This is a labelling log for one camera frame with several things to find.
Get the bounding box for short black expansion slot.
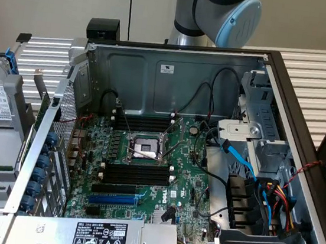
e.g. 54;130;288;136
83;205;104;218

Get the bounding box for black RAM slot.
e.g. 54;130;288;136
97;166;175;188
111;110;177;130
111;106;177;126
99;156;176;178
97;171;175;193
111;115;177;134
99;161;175;183
111;118;176;138

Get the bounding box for blue flat data wire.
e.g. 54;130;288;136
211;138;282;230

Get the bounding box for thin black wire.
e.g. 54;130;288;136
207;64;245;122
177;79;218;120

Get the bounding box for blue plastic disk bracket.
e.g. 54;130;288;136
2;45;23;76

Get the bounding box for blue card retention clip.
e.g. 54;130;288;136
26;180;43;197
19;194;35;211
35;154;52;171
31;167;47;183
44;131;60;148

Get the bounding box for thin silver locking lever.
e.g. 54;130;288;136
113;97;139;134
124;145;162;161

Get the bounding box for silver network port block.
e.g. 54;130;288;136
73;128;88;144

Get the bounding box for black box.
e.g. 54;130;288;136
85;16;123;42

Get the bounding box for long black expansion slot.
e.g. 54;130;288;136
91;180;137;199

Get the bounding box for silver chipset heatsink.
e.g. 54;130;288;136
151;207;177;227

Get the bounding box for green graphics card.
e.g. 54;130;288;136
23;67;56;158

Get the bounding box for thick black wire loop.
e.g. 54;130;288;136
100;89;125;116

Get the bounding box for red black twisted wire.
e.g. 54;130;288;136
285;156;324;194
53;109;96;161

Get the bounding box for CPU socket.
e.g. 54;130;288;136
122;129;171;168

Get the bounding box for blue expansion slot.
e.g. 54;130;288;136
87;192;138;211

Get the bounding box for black table end cap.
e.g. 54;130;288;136
16;31;33;44

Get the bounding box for silver USB port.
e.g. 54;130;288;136
67;154;79;168

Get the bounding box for yellow red power wire bundle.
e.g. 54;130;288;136
258;181;300;234

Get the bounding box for grey metal disk bay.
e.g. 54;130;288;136
211;66;305;182

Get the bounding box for grey metal PC case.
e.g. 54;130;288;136
0;20;326;244

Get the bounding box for black hanging cable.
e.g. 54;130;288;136
122;0;136;42

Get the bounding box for green motherboard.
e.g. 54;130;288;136
62;104;232;244

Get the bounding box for silver socket cover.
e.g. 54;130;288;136
158;115;185;160

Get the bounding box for silver power supply with label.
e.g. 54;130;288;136
9;204;182;244

